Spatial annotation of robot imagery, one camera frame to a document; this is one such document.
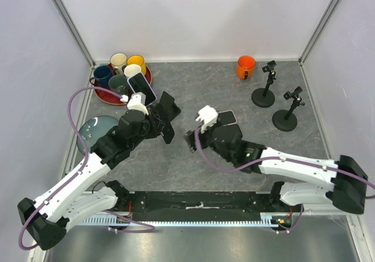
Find cream mug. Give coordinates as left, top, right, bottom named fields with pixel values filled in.
left=110, top=53, right=128, bottom=74

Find blue mug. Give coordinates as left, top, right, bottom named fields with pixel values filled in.
left=89, top=65, right=113, bottom=88

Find dark green mug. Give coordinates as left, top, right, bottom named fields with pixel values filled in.
left=108, top=74, right=132, bottom=96

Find white mug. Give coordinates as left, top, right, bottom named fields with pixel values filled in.
left=124, top=64, right=142, bottom=78

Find black round-base phone stand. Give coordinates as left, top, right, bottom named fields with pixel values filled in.
left=251, top=60, right=277, bottom=108

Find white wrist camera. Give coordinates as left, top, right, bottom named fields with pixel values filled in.
left=120, top=92, right=149, bottom=115
left=195, top=105, right=219, bottom=133

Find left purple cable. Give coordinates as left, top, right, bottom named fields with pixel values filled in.
left=18, top=87, right=125, bottom=250

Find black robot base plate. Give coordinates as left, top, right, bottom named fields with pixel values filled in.
left=111, top=191, right=301, bottom=222

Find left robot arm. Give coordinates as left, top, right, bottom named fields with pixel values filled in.
left=17, top=103, right=175, bottom=250

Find grey slotted cable duct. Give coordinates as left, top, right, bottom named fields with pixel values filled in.
left=79, top=213, right=279, bottom=227

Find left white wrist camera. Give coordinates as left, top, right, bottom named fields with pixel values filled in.
left=120, top=92, right=149, bottom=115

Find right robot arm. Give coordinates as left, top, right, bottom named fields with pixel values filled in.
left=184, top=125, right=370, bottom=215

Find orange mug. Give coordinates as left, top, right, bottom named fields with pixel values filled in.
left=236, top=55, right=256, bottom=80

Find black phone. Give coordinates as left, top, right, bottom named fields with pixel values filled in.
left=161, top=123, right=175, bottom=144

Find black flat-base phone stand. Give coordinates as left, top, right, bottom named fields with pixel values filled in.
left=155, top=91, right=181, bottom=123

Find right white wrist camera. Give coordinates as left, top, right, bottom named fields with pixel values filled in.
left=195, top=105, right=219, bottom=133

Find blue ceramic plate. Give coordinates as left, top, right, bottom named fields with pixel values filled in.
left=79, top=115, right=118, bottom=150

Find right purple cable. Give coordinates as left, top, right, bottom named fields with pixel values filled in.
left=194, top=128, right=375, bottom=190

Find purple cable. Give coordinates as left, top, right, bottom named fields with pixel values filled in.
left=18, top=87, right=125, bottom=250
left=194, top=128, right=375, bottom=190

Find yellow mug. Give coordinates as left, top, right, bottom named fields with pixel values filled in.
left=127, top=55, right=146, bottom=74

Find red round tray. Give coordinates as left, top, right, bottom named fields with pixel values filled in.
left=90, top=66, right=152, bottom=106

